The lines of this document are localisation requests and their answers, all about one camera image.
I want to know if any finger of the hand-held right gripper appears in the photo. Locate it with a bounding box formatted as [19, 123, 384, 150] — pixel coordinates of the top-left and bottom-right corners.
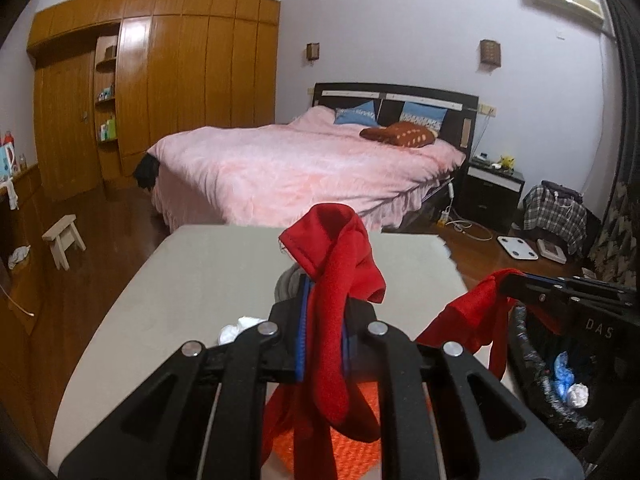
[522, 272, 640, 297]
[497, 270, 583, 311]

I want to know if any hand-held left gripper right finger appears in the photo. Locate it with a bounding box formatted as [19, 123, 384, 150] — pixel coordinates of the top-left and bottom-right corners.
[342, 297, 586, 480]

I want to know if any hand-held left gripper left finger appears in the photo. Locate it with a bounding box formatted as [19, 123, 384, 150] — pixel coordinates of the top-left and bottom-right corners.
[57, 280, 312, 480]

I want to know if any red cloth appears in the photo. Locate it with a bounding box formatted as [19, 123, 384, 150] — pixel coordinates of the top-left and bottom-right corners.
[260, 203, 388, 480]

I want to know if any white tissue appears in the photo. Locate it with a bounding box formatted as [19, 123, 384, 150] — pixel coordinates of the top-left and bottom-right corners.
[565, 383, 591, 408]
[217, 316, 271, 346]

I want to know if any blue plastic film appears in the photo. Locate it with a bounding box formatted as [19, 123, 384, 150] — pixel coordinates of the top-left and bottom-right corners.
[550, 352, 576, 401]

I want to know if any grey cloth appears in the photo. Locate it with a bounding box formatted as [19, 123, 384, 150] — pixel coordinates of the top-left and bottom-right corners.
[274, 266, 306, 303]

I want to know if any black lined trash bin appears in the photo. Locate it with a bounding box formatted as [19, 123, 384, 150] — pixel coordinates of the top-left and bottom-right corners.
[507, 302, 640, 480]

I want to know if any orange foam net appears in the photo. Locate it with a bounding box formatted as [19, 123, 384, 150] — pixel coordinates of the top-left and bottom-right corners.
[270, 380, 386, 471]

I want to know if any white bathroom scale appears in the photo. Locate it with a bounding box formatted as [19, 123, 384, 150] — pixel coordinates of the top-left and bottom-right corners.
[496, 235, 540, 261]

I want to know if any scale with dark centre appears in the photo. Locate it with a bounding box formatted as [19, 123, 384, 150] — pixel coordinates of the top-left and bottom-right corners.
[536, 240, 568, 264]

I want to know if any plaid covered bag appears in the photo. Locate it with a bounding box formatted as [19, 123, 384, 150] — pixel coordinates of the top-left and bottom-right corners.
[522, 185, 588, 256]

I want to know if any dark nightstand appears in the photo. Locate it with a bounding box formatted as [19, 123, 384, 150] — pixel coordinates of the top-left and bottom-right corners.
[457, 157, 526, 233]

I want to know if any dark clothing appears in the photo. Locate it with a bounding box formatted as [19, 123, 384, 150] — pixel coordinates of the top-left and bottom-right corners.
[542, 181, 583, 201]

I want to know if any dark patterned curtain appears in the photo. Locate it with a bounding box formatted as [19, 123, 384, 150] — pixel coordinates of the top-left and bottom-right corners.
[585, 0, 640, 286]

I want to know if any bed with pink cover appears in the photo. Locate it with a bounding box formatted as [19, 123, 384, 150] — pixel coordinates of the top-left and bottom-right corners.
[145, 106, 467, 233]

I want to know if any brown dotted pillow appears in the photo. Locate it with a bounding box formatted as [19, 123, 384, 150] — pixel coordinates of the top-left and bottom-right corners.
[360, 122, 436, 149]

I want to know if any blue pillow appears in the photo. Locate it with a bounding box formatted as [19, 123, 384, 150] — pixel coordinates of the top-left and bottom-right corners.
[333, 101, 378, 127]
[400, 101, 447, 136]

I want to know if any black cloth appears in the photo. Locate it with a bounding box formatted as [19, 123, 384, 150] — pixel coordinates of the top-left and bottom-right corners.
[132, 154, 162, 193]

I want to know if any small white stool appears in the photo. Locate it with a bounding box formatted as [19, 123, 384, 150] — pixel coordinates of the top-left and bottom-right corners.
[41, 214, 87, 271]

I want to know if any wooden wardrobe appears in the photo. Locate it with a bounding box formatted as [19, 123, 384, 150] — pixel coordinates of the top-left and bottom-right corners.
[26, 0, 281, 201]

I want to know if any white rag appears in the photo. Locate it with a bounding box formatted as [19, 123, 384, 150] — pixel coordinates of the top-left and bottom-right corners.
[7, 245, 32, 270]

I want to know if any dark wooden bed frame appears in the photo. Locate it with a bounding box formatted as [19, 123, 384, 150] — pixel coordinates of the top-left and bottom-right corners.
[312, 82, 480, 233]

